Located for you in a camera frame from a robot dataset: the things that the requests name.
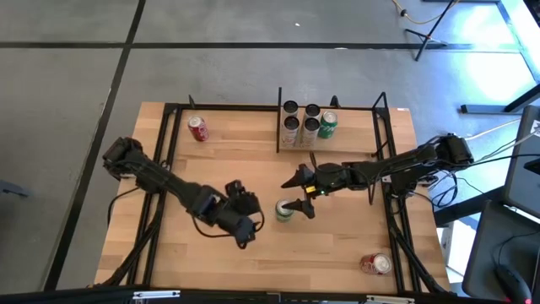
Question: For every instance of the black aluminium rig frame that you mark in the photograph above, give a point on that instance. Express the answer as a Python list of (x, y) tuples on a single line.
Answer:
[(236, 108)]

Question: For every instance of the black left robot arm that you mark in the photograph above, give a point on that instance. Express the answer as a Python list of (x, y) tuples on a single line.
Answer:
[(169, 181)]

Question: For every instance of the black tripod stand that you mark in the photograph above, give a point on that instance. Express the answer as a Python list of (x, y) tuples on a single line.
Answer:
[(427, 37)]

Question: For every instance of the black table clamp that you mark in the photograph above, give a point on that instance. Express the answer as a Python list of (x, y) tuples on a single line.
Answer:
[(192, 102), (335, 102)]

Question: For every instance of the red Coca-Cola can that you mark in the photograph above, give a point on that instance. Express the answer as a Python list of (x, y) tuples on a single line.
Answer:
[(199, 131), (375, 264)]

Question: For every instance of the Celsius Peach Vibe can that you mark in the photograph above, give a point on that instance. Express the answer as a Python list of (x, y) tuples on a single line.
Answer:
[(290, 107)]

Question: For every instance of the dark grey desk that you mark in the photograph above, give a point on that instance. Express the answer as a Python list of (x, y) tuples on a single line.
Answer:
[(489, 253)]

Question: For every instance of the silver frame plate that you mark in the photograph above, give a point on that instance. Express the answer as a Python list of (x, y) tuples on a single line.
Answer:
[(390, 300), (156, 294)]

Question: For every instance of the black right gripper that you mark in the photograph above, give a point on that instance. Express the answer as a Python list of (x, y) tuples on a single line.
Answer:
[(327, 179)]

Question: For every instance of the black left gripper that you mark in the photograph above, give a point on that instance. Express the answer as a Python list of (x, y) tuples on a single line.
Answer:
[(238, 221)]

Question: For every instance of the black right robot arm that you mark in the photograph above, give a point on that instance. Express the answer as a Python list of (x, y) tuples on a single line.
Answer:
[(401, 164)]

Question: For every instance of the grey chair base leg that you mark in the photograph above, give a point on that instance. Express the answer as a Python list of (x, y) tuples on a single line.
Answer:
[(12, 188)]

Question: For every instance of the black computer mouse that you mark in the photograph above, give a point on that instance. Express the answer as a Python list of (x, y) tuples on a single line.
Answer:
[(512, 283)]

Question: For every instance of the black table leg base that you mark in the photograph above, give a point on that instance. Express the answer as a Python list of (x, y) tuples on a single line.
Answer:
[(485, 109)]

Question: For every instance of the green Sprite can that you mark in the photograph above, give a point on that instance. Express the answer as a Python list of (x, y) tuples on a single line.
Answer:
[(327, 126), (283, 215)]

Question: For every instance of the dark grey cabinet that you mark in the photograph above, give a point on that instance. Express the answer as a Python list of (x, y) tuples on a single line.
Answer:
[(523, 169)]

